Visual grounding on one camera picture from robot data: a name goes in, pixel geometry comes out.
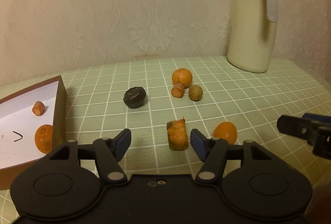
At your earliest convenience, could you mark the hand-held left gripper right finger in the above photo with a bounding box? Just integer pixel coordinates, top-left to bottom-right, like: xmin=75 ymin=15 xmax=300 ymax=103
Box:
xmin=190 ymin=129 xmax=275 ymax=186

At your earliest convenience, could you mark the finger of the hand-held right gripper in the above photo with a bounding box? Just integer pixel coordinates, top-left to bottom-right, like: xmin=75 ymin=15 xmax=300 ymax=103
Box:
xmin=277 ymin=115 xmax=312 ymax=140
xmin=301 ymin=113 xmax=331 ymax=126

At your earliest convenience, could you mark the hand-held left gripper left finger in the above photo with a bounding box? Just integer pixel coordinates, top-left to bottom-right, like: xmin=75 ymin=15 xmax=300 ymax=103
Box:
xmin=48 ymin=128 xmax=132 ymax=184

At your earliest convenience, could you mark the large carrot chunk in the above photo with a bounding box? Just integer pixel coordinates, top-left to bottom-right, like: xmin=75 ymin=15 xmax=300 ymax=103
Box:
xmin=167 ymin=118 xmax=189 ymax=151

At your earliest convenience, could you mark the large orange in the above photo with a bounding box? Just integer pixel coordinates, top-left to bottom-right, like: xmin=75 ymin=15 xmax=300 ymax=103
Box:
xmin=34 ymin=124 xmax=54 ymax=155

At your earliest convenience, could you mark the small carrot piece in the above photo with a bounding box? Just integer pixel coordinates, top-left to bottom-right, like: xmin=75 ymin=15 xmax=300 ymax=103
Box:
xmin=32 ymin=101 xmax=45 ymax=116
xmin=171 ymin=83 xmax=185 ymax=98

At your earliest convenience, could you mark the brown white-lined cardboard box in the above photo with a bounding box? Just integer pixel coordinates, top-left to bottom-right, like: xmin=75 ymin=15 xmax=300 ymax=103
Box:
xmin=0 ymin=75 xmax=67 ymax=183

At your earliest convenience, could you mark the small orange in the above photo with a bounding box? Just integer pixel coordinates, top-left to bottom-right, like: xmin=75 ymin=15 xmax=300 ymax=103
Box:
xmin=212 ymin=122 xmax=237 ymax=144
xmin=172 ymin=68 xmax=193 ymax=86

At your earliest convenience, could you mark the green checked tablecloth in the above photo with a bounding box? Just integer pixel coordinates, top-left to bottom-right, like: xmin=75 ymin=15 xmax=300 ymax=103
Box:
xmin=0 ymin=56 xmax=331 ymax=224

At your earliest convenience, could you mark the dark round fruit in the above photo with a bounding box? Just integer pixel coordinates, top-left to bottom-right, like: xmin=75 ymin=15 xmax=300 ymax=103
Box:
xmin=123 ymin=86 xmax=147 ymax=109

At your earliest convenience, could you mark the brown round fruit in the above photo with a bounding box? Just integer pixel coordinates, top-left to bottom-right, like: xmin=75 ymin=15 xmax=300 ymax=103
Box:
xmin=188 ymin=85 xmax=203 ymax=101

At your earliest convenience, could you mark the cream thermos jug grey lid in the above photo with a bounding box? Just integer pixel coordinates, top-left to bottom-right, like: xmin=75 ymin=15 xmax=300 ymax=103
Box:
xmin=227 ymin=0 xmax=278 ymax=74

